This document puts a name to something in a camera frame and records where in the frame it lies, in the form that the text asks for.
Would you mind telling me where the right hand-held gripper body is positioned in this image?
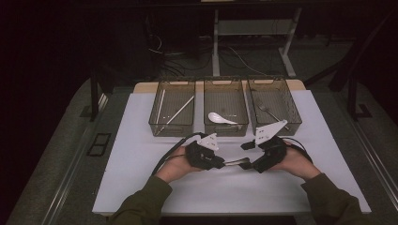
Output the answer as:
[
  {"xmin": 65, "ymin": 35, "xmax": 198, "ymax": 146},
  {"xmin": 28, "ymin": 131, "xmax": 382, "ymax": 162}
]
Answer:
[{"xmin": 252, "ymin": 119, "xmax": 288, "ymax": 173}]

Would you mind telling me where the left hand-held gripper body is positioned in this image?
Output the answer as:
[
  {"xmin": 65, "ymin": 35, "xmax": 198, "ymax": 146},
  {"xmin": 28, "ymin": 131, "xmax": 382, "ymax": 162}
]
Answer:
[{"xmin": 185, "ymin": 132, "xmax": 220, "ymax": 172}]

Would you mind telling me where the silver metal utensil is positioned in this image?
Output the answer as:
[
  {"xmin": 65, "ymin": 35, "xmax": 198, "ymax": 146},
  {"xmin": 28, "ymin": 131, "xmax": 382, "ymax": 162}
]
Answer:
[{"xmin": 223, "ymin": 157, "xmax": 252, "ymax": 167}]

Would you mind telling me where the clear brown plastic bin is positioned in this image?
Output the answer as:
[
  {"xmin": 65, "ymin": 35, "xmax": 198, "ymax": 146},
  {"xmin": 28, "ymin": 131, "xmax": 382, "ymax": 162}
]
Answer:
[
  {"xmin": 203, "ymin": 78, "xmax": 251, "ymax": 138},
  {"xmin": 148, "ymin": 79, "xmax": 196, "ymax": 139},
  {"xmin": 246, "ymin": 77, "xmax": 303, "ymax": 137}
]

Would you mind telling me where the white ceramic spoon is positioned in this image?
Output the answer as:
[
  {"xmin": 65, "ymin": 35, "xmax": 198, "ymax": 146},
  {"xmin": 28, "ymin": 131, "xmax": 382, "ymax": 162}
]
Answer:
[{"xmin": 207, "ymin": 112, "xmax": 240, "ymax": 126}]

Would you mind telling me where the person's right hand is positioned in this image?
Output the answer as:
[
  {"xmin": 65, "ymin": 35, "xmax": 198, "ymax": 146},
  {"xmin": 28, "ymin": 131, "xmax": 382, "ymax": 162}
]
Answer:
[{"xmin": 271, "ymin": 142, "xmax": 322, "ymax": 181}]

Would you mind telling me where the person's left hand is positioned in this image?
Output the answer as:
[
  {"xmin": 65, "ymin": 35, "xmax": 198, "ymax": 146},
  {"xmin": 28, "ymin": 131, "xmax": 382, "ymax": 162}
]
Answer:
[{"xmin": 155, "ymin": 146, "xmax": 203, "ymax": 184}]

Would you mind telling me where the white table mat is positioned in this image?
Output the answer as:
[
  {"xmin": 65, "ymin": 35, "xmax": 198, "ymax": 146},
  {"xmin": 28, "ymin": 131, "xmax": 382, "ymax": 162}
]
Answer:
[{"xmin": 92, "ymin": 89, "xmax": 373, "ymax": 217}]

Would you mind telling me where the black metal stand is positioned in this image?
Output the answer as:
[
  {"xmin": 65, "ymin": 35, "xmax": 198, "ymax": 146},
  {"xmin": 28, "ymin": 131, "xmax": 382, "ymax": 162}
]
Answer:
[{"xmin": 346, "ymin": 76, "xmax": 374, "ymax": 122}]

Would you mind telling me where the black diagonal bar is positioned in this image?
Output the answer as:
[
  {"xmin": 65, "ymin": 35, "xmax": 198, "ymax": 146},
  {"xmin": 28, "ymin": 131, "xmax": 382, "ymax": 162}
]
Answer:
[{"xmin": 304, "ymin": 8, "xmax": 398, "ymax": 92}]

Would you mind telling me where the left hand-held gripper cable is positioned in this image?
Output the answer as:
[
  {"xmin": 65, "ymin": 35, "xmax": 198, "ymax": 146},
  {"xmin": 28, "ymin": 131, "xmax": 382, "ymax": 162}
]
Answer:
[{"xmin": 150, "ymin": 131, "xmax": 206, "ymax": 176}]

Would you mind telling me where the hand-held gripper cable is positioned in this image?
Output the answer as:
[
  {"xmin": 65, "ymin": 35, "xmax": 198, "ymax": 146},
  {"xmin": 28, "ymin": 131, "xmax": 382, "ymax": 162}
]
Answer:
[
  {"xmin": 150, "ymin": 131, "xmax": 206, "ymax": 176},
  {"xmin": 281, "ymin": 136, "xmax": 314, "ymax": 163}
]

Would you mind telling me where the right hand-held gripper cable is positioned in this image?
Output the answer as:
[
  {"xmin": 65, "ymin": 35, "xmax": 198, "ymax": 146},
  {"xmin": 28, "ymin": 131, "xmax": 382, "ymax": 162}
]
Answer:
[{"xmin": 281, "ymin": 136, "xmax": 314, "ymax": 163}]

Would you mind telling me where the white floor cable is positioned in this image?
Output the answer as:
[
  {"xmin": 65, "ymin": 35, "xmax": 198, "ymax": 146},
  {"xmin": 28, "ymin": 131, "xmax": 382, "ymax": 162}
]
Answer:
[{"xmin": 226, "ymin": 46, "xmax": 268, "ymax": 77}]

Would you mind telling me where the black cable bundle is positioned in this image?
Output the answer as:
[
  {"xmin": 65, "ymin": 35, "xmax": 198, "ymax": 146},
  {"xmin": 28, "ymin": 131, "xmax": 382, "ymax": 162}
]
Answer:
[{"xmin": 156, "ymin": 55, "xmax": 214, "ymax": 78}]

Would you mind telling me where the metal floor rail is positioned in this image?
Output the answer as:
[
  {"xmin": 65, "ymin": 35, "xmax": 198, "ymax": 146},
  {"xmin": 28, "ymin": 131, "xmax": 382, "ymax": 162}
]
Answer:
[
  {"xmin": 344, "ymin": 118, "xmax": 398, "ymax": 201},
  {"xmin": 40, "ymin": 93, "xmax": 109, "ymax": 225}
]

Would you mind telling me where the white metal stand frame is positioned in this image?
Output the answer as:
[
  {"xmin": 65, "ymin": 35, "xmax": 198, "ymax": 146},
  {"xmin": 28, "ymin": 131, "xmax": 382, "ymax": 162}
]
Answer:
[{"xmin": 211, "ymin": 7, "xmax": 303, "ymax": 79}]

